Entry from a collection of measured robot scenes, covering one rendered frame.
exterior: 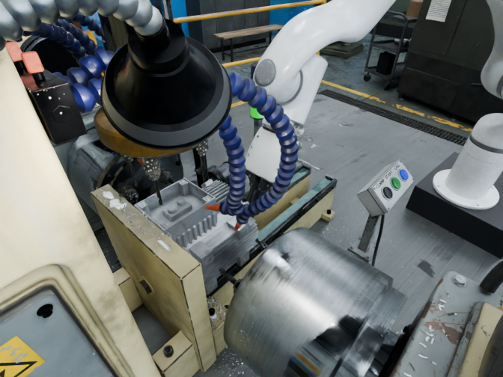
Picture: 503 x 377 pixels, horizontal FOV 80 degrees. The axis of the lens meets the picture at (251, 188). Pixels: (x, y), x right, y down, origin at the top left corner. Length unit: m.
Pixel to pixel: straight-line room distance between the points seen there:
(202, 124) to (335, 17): 0.46
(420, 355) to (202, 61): 0.39
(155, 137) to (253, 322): 0.35
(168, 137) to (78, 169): 0.69
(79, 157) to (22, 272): 0.58
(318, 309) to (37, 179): 0.34
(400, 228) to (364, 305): 0.70
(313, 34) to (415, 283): 0.71
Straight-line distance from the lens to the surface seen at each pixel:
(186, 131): 0.16
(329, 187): 1.01
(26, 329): 0.33
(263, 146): 0.64
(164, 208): 0.64
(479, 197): 1.18
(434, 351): 0.45
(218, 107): 0.16
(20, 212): 0.27
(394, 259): 1.02
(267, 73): 0.56
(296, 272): 0.45
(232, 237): 0.64
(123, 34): 0.43
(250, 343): 0.49
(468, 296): 0.52
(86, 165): 0.82
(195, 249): 0.60
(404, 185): 0.87
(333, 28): 0.57
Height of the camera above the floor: 1.53
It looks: 38 degrees down
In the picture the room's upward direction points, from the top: straight up
